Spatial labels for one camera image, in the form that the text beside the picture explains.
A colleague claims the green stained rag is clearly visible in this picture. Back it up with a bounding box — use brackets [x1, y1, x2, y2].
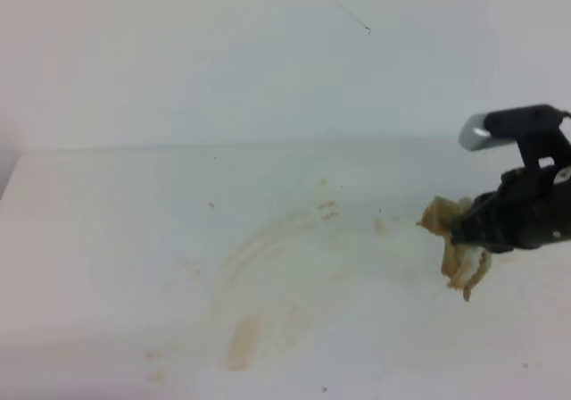
[417, 196, 492, 302]

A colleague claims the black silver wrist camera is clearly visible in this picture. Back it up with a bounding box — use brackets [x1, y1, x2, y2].
[459, 104, 570, 170]

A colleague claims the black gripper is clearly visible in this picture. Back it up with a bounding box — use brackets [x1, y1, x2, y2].
[451, 165, 570, 254]

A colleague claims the brown coffee stain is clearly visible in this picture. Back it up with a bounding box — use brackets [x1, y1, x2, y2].
[153, 178, 390, 371]

